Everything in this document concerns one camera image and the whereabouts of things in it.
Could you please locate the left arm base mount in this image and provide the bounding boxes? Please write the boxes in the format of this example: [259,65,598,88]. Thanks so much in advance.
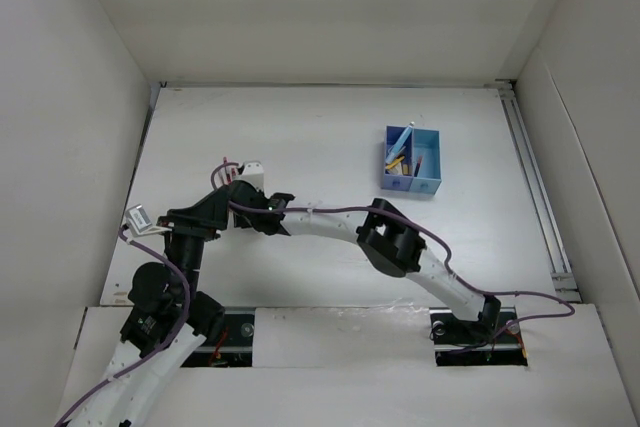
[181,308,256,368]

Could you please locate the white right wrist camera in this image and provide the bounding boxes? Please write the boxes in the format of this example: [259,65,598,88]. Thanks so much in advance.
[237,161,264,192]

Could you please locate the light blue correction tape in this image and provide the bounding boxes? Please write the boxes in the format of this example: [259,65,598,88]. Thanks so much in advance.
[388,122,414,152]

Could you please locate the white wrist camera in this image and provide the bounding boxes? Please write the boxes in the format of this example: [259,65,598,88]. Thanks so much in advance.
[124,204,169,238]
[237,161,264,192]

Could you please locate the light blue storage bin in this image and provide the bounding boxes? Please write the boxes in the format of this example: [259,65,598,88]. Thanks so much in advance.
[409,129,442,195]

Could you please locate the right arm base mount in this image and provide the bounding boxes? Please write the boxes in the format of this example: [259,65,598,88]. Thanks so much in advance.
[429,307,528,367]

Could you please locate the aluminium rail right edge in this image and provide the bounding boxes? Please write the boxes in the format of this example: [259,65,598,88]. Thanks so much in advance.
[496,81,582,304]

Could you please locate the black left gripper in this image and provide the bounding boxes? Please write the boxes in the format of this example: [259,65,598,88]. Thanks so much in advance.
[158,183,230,298]

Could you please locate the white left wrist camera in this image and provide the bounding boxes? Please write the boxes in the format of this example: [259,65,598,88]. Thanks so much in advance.
[124,204,169,238]

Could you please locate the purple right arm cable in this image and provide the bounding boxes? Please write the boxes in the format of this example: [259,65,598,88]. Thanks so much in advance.
[209,161,576,356]

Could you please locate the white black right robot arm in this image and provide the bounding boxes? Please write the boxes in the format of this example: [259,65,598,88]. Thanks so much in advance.
[229,180,501,342]

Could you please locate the purple blue storage bin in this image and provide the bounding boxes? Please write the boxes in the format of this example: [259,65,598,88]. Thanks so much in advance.
[382,125,414,192]

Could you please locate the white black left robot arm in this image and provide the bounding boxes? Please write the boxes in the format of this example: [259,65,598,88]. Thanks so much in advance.
[57,187,229,426]

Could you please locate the yellow black utility knife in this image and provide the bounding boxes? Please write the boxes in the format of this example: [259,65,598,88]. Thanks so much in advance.
[385,156,405,170]

